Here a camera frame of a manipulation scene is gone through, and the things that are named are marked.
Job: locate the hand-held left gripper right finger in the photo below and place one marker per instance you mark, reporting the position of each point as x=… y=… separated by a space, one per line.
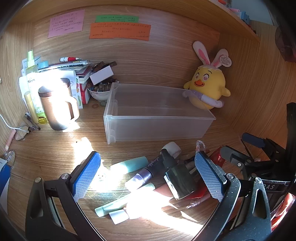
x=209 y=176

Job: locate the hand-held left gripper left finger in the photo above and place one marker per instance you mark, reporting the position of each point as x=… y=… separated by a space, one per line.
x=86 y=176

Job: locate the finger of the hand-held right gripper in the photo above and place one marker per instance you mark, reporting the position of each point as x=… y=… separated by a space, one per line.
x=232 y=155
x=253 y=138

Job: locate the clear pen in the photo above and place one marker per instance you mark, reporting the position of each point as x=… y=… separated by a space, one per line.
x=198 y=202

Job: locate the dark green dropper bottle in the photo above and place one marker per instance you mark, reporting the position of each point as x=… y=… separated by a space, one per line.
x=180 y=180

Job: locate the slim mint green tube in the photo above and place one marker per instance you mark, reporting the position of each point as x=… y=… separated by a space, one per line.
x=108 y=206

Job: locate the white capped bottle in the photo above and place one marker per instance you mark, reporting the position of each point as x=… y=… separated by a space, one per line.
x=172 y=149

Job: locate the pink tube with white cap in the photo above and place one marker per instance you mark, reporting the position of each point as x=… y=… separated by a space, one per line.
x=161 y=192

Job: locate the purple tube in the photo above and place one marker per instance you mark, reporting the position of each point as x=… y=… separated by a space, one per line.
x=143 y=176

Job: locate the clear plastic storage box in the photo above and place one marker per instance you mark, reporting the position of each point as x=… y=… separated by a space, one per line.
x=157 y=125

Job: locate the orange cloth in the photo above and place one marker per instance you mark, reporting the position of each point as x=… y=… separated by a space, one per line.
x=286 y=206

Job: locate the yellow chick plush toy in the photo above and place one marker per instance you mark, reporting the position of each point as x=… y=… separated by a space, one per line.
x=208 y=81

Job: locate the brown mug with lid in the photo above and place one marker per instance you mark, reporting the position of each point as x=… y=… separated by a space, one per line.
x=57 y=109

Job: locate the red white carton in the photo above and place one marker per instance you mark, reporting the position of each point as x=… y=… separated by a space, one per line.
x=83 y=93

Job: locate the blue card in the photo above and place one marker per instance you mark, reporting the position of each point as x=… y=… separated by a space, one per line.
x=4 y=178

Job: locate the white bowl of beads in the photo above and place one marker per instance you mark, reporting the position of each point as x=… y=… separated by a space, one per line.
x=101 y=92

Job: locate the pink pen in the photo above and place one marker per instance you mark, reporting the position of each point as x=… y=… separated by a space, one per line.
x=9 y=140

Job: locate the yellow lip balm tube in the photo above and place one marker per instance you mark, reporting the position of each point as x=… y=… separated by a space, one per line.
x=31 y=106

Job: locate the yellow green spray bottle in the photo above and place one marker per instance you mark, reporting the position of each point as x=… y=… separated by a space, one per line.
x=34 y=92

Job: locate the white mug carton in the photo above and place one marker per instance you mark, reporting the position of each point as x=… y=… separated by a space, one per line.
x=71 y=77

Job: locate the small white box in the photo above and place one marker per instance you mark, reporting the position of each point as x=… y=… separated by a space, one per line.
x=101 y=74

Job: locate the dark red book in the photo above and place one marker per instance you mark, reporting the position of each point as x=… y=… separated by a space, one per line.
x=84 y=73

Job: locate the stack of thin booklets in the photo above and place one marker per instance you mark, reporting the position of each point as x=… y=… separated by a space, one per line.
x=62 y=66

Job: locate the red white marker pen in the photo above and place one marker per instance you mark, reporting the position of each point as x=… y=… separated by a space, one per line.
x=69 y=59

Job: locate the blue toy block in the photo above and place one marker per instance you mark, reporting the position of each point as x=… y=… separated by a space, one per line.
x=245 y=16

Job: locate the orange paper note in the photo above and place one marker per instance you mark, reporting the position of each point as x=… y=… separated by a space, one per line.
x=120 y=31

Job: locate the pink paper note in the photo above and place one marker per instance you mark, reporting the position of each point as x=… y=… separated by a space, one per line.
x=66 y=23

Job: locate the green paper note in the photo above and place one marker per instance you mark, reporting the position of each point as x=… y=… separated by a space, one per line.
x=116 y=19

